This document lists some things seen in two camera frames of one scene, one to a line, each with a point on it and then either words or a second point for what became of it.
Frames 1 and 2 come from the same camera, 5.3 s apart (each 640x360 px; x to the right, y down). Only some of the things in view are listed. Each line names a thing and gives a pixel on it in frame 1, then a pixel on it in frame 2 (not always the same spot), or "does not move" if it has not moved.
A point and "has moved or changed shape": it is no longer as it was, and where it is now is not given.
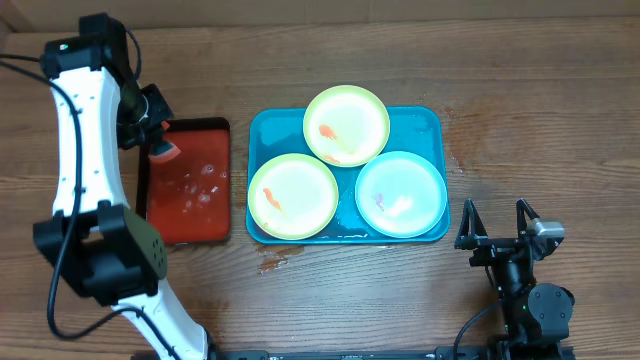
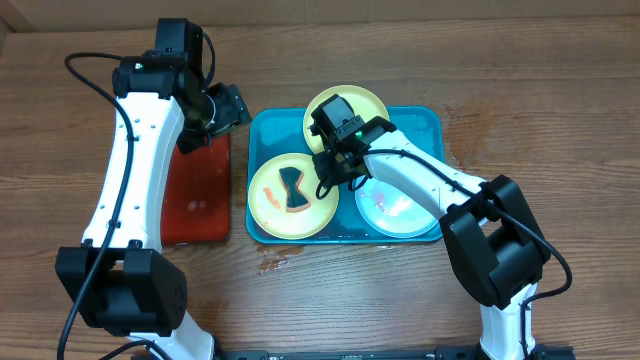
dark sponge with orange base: (163, 151) has moved or changed shape
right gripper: (474, 239) to (328, 167)
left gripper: (163, 113) to (231, 111)
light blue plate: (401, 194) does not move
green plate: (293, 196) does not move
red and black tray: (187, 200) does not move
